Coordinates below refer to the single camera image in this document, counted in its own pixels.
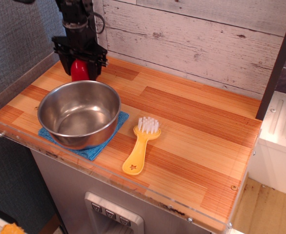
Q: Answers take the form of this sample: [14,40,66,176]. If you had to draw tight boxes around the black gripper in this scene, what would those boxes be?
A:
[52,28,108,80]

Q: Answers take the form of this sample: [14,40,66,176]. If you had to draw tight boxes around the red plastic cup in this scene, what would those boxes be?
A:
[71,59,89,82]

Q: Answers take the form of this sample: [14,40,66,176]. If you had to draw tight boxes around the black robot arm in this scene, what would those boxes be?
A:
[52,0,107,80]

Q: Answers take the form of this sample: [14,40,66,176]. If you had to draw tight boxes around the yellow object at corner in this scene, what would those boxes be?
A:
[0,223,25,234]

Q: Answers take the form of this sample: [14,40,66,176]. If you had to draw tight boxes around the stainless steel bowl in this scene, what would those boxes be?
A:
[37,80,121,150]

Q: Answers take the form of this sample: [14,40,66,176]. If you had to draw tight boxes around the blue cloth mat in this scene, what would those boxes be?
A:
[38,111,129,161]

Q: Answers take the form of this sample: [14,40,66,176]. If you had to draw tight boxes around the yellow scrub brush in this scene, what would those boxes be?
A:
[122,117,161,176]

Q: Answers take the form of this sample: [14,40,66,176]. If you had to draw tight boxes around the grey toy fridge cabinet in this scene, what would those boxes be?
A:
[31,150,208,234]

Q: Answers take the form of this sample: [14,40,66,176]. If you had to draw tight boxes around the silver dispenser panel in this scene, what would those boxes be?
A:
[84,192,144,234]

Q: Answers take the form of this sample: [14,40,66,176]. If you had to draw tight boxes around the white plastic drainboard unit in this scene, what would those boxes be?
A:
[248,92,286,193]

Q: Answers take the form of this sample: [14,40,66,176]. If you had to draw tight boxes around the black cable loop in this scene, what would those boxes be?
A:
[93,12,105,34]

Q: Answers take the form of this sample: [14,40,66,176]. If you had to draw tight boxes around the clear acrylic guard rail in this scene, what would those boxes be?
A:
[0,36,262,232]

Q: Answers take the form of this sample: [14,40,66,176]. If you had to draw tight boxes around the dark right support post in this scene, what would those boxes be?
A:
[256,34,286,120]

